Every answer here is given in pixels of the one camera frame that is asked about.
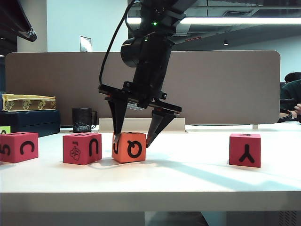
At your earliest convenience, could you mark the dark blue case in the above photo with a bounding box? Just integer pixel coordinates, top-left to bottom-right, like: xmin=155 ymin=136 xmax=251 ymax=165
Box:
xmin=0 ymin=110 xmax=61 ymax=138

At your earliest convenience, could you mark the person in dark green shirt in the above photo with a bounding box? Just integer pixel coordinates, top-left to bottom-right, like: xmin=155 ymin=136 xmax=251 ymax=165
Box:
xmin=280 ymin=72 xmax=301 ymax=117

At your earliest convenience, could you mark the orange block with Q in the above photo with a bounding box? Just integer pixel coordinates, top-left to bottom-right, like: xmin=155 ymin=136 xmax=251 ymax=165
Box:
xmin=111 ymin=131 xmax=147 ymax=164

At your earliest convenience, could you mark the pink block with Y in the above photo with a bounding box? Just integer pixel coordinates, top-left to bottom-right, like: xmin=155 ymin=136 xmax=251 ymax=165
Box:
xmin=229 ymin=133 xmax=261 ymax=168

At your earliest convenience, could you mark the pink block with 5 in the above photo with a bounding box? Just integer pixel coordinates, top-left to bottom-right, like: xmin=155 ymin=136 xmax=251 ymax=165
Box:
xmin=0 ymin=132 xmax=39 ymax=163

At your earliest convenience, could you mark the black and brown office chair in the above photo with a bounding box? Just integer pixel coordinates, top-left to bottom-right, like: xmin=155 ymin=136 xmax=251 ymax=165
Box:
xmin=278 ymin=108 xmax=301 ymax=124

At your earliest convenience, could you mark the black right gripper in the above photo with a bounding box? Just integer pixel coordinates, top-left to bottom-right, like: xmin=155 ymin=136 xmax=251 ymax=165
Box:
xmin=98 ymin=60 xmax=182 ymax=148

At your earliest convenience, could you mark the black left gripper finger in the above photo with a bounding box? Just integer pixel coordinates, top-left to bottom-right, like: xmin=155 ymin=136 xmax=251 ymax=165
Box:
xmin=0 ymin=0 xmax=38 ymax=42

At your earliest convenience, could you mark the black mug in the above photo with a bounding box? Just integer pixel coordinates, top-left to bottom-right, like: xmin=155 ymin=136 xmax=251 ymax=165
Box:
xmin=71 ymin=108 xmax=98 ymax=133

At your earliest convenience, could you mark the pink block with tree picture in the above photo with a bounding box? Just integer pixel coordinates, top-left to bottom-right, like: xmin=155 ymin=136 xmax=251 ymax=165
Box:
xmin=63 ymin=133 xmax=103 ymax=165

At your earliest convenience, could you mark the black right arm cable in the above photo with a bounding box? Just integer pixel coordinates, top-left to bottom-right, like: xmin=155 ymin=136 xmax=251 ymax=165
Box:
xmin=99 ymin=0 xmax=138 ymax=88

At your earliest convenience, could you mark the beige cable tray cover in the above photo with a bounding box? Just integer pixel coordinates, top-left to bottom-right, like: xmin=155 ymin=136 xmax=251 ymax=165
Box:
xmin=98 ymin=117 xmax=189 ymax=134

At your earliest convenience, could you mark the white wall notice sign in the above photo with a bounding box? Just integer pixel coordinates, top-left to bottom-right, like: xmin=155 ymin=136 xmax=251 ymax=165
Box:
xmin=79 ymin=36 xmax=92 ymax=53

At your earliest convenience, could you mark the brown desk divider panel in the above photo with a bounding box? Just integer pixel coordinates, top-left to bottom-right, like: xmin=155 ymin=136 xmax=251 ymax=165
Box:
xmin=5 ymin=50 xmax=281 ymax=125

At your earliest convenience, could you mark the long ceiling light strip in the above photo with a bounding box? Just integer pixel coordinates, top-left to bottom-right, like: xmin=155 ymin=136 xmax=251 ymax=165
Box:
xmin=127 ymin=17 xmax=301 ymax=25

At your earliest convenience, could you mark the yellow patterned box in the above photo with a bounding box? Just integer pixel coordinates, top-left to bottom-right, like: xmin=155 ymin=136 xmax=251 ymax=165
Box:
xmin=1 ymin=94 xmax=57 ymax=112

